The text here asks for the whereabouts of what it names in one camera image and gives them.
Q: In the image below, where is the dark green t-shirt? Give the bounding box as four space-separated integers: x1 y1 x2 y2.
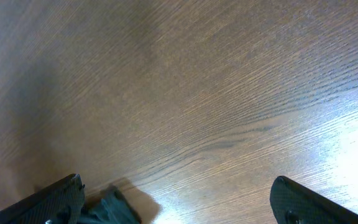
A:
77 185 142 224

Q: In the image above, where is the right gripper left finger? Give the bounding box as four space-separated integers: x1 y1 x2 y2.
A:
0 174 85 224

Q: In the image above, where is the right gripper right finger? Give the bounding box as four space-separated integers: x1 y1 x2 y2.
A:
270 175 358 224

